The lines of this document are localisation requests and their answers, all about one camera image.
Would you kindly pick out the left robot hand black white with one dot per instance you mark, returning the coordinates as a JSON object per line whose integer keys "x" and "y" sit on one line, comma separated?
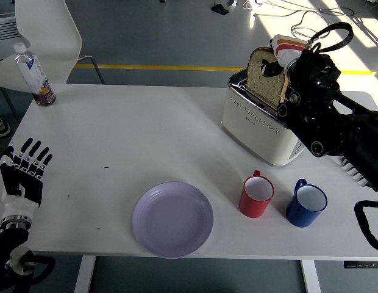
{"x": 26, "y": 186}

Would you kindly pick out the purple round plate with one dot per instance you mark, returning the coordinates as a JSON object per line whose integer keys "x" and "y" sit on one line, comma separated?
{"x": 172, "y": 221}

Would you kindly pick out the brown bread slice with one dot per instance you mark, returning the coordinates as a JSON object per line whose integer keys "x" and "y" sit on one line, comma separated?
{"x": 265, "y": 84}

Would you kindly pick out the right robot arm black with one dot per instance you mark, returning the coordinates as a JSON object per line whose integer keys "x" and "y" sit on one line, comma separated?
{"x": 323, "y": 113}

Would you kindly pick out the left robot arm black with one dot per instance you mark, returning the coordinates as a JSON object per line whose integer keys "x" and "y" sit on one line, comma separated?
{"x": 9, "y": 239}

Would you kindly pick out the person's shoe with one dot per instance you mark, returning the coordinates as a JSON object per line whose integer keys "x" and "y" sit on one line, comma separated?
{"x": 0, "y": 126}

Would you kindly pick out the white table leg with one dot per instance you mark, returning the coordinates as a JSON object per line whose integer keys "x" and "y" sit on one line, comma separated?
{"x": 84, "y": 274}
{"x": 311, "y": 276}

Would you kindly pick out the clear plastic drink bottle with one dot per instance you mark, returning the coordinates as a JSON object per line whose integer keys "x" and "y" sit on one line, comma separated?
{"x": 32, "y": 73}

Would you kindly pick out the white plastic chair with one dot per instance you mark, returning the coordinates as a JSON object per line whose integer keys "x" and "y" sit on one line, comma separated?
{"x": 45, "y": 33}

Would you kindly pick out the white slatted panel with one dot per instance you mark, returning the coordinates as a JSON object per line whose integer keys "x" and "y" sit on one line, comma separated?
{"x": 4, "y": 30}

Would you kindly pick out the red enamel mug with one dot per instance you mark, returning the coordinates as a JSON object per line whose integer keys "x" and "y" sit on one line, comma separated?
{"x": 253, "y": 207}

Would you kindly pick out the cream toaster with chrome top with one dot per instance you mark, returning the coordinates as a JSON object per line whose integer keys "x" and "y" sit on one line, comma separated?
{"x": 253, "y": 128}

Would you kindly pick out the black floor object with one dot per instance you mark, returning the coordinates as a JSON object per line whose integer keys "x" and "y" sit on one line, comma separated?
{"x": 219, "y": 9}

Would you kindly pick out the blue enamel mug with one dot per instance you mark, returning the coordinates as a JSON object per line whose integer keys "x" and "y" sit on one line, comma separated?
{"x": 300, "y": 215}

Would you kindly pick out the silver toast rack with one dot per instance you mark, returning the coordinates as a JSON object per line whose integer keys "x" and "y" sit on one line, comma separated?
{"x": 349, "y": 167}

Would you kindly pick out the black table control panel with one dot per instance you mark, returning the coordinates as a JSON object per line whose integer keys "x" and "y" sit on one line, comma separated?
{"x": 362, "y": 265}

